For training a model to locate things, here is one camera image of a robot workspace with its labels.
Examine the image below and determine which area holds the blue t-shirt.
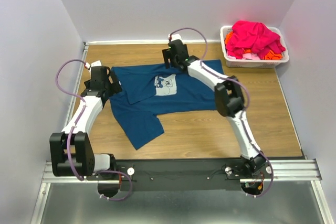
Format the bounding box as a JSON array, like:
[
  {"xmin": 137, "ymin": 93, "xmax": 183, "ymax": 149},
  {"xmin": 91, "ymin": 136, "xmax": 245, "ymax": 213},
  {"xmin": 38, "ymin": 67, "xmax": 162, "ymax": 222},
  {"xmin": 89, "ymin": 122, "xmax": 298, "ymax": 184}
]
[{"xmin": 110, "ymin": 64, "xmax": 216, "ymax": 150}]

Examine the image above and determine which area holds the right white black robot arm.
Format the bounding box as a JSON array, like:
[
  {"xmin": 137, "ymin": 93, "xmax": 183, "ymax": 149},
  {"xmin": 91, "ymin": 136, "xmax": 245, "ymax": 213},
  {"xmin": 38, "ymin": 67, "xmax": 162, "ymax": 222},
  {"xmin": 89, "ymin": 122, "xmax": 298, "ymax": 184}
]
[{"xmin": 162, "ymin": 38, "xmax": 267, "ymax": 178}]

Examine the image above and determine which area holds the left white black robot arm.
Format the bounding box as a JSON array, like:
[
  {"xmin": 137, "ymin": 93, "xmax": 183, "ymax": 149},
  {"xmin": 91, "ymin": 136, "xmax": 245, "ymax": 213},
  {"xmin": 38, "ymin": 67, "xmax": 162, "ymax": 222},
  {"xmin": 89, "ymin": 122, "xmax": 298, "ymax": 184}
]
[{"xmin": 49, "ymin": 66, "xmax": 121, "ymax": 180}]

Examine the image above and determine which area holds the white plastic laundry basket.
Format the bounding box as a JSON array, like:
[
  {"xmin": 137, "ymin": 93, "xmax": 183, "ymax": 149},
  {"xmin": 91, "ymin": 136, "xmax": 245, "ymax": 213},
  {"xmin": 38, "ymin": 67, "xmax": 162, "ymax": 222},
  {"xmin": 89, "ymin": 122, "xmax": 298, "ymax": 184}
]
[{"xmin": 220, "ymin": 20, "xmax": 289, "ymax": 68}]

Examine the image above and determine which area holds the light pink garment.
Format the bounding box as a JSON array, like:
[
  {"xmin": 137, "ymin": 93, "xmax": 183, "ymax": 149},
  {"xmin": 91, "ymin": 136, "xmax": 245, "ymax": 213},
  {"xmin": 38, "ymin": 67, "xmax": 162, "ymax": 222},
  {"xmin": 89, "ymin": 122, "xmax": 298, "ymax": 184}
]
[{"xmin": 227, "ymin": 53, "xmax": 260, "ymax": 60}]

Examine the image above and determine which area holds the pink t-shirt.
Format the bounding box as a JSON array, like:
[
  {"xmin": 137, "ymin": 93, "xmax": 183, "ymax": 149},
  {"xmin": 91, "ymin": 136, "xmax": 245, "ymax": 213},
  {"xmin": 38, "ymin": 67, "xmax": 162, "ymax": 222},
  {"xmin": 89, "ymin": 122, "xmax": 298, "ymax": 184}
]
[{"xmin": 224, "ymin": 20, "xmax": 286, "ymax": 57}]

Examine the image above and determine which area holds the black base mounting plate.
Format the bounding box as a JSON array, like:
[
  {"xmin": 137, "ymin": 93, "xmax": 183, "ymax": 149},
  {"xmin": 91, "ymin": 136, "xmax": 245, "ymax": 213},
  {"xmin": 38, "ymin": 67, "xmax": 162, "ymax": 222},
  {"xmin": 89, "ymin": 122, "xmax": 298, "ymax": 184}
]
[{"xmin": 88, "ymin": 157, "xmax": 271, "ymax": 195}]

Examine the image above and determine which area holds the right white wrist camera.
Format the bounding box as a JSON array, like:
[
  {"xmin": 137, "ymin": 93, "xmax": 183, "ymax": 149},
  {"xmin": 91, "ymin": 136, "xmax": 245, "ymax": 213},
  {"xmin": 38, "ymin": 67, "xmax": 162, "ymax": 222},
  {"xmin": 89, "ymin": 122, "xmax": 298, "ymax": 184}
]
[{"xmin": 168, "ymin": 34, "xmax": 182, "ymax": 41}]

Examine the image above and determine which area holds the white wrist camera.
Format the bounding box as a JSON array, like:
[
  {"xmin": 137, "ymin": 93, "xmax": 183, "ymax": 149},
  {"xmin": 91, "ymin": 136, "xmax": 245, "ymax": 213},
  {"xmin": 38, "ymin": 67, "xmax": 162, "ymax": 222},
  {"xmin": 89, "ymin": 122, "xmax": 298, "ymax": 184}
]
[
  {"xmin": 168, "ymin": 34, "xmax": 182, "ymax": 41},
  {"xmin": 85, "ymin": 60, "xmax": 102, "ymax": 70}
]

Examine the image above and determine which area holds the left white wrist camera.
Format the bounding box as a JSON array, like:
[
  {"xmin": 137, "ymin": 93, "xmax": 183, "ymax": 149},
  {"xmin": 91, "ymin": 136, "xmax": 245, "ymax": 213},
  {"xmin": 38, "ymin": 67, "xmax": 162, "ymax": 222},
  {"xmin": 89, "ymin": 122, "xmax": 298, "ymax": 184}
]
[{"xmin": 85, "ymin": 60, "xmax": 102, "ymax": 70}]

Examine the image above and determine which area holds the aluminium frame rail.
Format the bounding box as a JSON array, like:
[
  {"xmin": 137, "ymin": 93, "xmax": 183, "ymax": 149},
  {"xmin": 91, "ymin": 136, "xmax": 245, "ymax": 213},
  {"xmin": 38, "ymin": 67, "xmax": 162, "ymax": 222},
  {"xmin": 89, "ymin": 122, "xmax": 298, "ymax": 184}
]
[{"xmin": 41, "ymin": 158, "xmax": 322, "ymax": 183}]

